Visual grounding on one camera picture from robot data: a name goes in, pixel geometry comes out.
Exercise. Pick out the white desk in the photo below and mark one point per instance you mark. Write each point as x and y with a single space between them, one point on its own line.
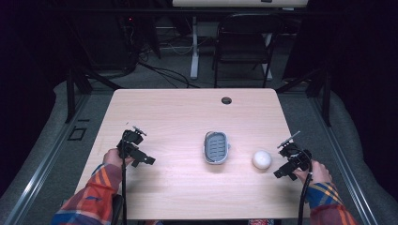
194 47

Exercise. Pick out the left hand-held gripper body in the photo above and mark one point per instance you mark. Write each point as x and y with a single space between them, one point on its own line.
131 146

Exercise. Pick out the white round soap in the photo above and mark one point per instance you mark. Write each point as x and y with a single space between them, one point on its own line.
262 159

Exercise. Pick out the aluminium floor rail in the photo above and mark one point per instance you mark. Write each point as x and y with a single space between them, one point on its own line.
347 168
40 168

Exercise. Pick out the person's right hand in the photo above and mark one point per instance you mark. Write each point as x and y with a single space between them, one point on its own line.
319 175

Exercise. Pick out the grey soap dish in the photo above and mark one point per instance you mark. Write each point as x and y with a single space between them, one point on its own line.
216 147

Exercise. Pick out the person's left hand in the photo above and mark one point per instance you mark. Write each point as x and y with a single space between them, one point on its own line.
112 157

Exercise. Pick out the black metal stand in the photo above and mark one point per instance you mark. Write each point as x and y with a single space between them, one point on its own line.
71 93
326 93

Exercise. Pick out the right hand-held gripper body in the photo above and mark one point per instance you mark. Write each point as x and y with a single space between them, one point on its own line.
297 156

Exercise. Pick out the black table grommet hole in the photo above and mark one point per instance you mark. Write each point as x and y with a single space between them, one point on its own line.
226 100

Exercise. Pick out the black folding chair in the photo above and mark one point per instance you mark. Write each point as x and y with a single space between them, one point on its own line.
242 47

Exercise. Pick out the dark computer tower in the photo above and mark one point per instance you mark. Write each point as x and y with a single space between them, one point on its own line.
106 40

